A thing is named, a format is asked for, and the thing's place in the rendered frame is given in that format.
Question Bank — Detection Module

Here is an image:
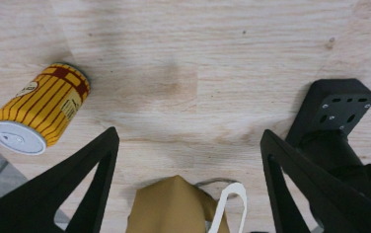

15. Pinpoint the tan bag with white handle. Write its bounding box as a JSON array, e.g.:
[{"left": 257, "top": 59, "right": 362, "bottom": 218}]
[{"left": 125, "top": 176, "right": 247, "bottom": 233}]

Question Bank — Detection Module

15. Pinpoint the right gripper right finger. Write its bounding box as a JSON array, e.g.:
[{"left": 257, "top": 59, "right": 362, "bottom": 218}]
[{"left": 260, "top": 129, "right": 371, "bottom": 233}]

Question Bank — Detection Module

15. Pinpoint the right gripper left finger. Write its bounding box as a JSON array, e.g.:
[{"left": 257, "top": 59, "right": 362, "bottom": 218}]
[{"left": 0, "top": 126, "right": 119, "bottom": 233}]

